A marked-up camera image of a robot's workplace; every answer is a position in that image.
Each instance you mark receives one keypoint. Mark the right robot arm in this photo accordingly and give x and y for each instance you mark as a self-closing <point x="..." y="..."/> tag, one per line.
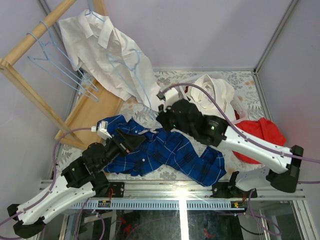
<point x="246" y="181"/>

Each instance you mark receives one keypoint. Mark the red cloth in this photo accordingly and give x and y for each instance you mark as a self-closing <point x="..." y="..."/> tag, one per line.
<point x="264" y="129"/>

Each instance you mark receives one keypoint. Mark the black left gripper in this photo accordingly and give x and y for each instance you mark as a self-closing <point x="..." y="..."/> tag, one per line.
<point x="122" y="144"/>

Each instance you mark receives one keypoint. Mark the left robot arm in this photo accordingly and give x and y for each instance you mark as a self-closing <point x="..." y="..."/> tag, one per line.
<point x="82" y="179"/>

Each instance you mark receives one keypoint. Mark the floral table cover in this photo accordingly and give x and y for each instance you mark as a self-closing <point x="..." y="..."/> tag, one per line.
<point x="191" y="121"/>

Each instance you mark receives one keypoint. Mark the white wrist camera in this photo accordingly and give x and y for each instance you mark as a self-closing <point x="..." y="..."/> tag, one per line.
<point x="168" y="95"/>
<point x="102" y="130"/>

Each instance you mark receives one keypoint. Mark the aluminium rail frame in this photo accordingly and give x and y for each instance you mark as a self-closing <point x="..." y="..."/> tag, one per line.
<point x="155" y="193"/>

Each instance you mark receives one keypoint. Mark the red black plaid shirt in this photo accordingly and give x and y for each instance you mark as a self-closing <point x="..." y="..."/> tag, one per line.
<point x="226" y="99"/>

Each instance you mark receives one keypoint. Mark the blue hanger of white shirt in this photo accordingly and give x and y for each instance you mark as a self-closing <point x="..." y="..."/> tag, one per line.
<point x="83" y="81"/>

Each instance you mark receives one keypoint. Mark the light blue wire hanger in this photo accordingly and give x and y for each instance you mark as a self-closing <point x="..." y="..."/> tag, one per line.
<point x="53" y="69"/>

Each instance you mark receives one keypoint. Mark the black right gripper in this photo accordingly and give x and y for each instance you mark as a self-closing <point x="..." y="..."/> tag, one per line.
<point x="162" y="117"/>

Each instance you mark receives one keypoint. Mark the wooden clothes rack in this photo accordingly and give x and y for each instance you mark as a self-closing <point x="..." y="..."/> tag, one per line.
<point x="22" y="123"/>

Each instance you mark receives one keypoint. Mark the white plastic basket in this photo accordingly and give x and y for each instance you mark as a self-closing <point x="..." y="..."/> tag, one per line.
<point x="192" y="79"/>

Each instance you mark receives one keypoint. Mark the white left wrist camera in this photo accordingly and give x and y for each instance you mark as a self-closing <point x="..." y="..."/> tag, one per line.
<point x="102" y="130"/>

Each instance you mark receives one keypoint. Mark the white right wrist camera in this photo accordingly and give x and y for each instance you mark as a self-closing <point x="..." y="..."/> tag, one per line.
<point x="168" y="95"/>

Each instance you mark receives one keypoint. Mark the blue plaid shirt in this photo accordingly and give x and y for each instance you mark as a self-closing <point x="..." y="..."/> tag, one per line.
<point x="164" y="148"/>

